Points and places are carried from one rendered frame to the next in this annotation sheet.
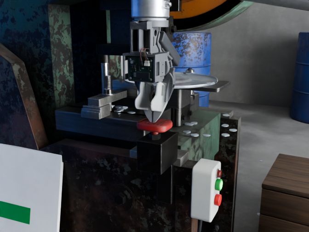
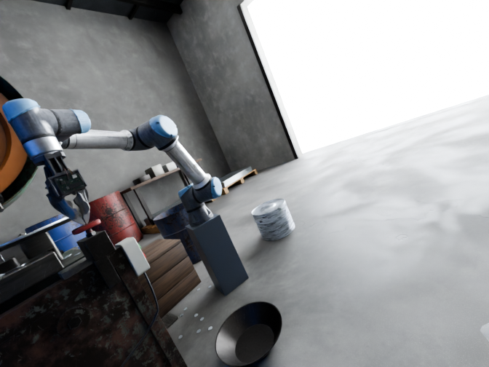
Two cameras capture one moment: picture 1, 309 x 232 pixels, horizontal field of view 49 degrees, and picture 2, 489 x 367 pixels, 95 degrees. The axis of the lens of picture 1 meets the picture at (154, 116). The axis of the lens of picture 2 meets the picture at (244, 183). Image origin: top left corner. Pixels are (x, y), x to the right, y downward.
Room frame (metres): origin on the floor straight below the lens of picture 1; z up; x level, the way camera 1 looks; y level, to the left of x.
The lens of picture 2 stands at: (0.06, 0.50, 0.78)
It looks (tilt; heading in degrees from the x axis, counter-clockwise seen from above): 9 degrees down; 287
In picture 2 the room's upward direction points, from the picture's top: 23 degrees counter-clockwise
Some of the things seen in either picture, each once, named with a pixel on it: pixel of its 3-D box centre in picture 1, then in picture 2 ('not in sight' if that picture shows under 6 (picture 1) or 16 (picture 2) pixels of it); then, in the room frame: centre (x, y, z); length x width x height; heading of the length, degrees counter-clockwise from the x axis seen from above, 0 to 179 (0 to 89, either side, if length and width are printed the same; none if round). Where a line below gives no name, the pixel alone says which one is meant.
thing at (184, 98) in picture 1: (184, 101); (51, 244); (1.04, -0.09, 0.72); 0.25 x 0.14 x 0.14; 64
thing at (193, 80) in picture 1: (170, 79); (25, 235); (1.06, -0.05, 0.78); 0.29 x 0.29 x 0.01
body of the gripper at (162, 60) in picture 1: (148, 51); (60, 175); (0.70, 0.01, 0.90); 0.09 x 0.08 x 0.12; 154
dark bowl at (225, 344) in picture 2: not in sight; (251, 336); (0.52, -0.23, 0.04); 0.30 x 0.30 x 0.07
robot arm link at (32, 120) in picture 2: not in sight; (30, 122); (0.70, 0.00, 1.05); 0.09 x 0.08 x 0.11; 84
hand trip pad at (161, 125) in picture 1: (154, 137); (91, 235); (0.72, 0.00, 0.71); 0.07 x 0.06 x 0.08; 64
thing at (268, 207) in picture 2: not in sight; (268, 207); (0.48, -1.22, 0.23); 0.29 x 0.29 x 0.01
